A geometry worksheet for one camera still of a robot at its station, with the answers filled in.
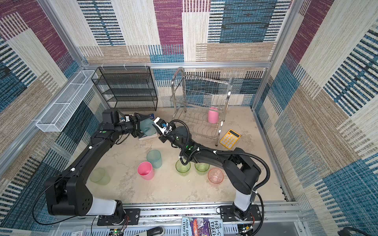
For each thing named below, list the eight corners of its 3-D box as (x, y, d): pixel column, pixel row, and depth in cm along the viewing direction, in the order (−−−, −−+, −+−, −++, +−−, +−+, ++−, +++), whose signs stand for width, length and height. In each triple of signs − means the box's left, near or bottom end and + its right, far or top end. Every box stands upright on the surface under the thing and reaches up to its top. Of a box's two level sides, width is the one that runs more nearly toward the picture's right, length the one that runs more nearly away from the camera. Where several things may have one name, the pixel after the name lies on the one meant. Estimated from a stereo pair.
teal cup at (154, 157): (150, 168, 91) (145, 159, 82) (152, 159, 95) (147, 149, 86) (162, 168, 91) (159, 159, 82) (163, 159, 95) (160, 149, 86)
